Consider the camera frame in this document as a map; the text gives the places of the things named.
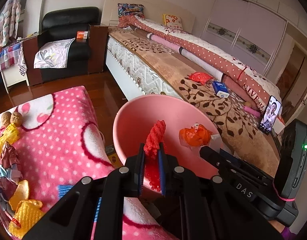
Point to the white side table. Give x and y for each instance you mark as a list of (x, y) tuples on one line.
[(12, 76)]

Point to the person's right hand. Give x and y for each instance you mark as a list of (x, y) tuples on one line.
[(277, 225)]

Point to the orange plastic wrapper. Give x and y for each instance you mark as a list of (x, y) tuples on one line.
[(195, 136)]

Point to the red dotted quilt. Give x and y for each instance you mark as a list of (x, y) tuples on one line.
[(237, 76)]

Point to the red foam net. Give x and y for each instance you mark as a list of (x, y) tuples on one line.
[(151, 148)]

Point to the yellow foam net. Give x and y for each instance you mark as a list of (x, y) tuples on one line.
[(27, 212)]

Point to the checkered tablecloth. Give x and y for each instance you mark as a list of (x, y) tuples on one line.
[(13, 55)]

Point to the pink clear plastic bag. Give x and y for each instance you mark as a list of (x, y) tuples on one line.
[(216, 143)]

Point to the hanging patterned jacket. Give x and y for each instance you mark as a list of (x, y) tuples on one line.
[(9, 21)]

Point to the orange box on armrest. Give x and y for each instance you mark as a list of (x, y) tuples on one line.
[(82, 35)]

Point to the red packet on bed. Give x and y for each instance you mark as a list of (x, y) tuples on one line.
[(200, 77)]

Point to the floral cloth on armchair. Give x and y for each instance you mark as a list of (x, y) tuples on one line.
[(53, 55)]

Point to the white wardrobe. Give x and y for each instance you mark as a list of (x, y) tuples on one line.
[(270, 37)]

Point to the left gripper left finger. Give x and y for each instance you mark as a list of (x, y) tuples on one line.
[(93, 209)]

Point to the black leather armchair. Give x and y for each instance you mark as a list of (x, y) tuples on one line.
[(63, 25)]

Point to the bed with brown sheet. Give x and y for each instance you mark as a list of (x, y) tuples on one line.
[(141, 66)]

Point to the colourful crumpled wrapper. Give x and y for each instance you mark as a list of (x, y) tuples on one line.
[(10, 170)]

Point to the yellow snack wrapper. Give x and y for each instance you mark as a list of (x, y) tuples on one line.
[(11, 134)]

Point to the blue tissue pack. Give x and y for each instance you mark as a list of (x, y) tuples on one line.
[(220, 89)]

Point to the yellow floral pillow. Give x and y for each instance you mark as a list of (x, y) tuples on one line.
[(172, 21)]

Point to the colourful cartoon pillow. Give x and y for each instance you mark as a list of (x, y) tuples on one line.
[(130, 9)]

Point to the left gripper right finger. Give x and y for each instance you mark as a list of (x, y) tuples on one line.
[(210, 208)]

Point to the smartphone on stand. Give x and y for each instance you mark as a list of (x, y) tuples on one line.
[(270, 115)]

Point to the pink plastic basin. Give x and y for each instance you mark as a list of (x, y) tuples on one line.
[(134, 120)]

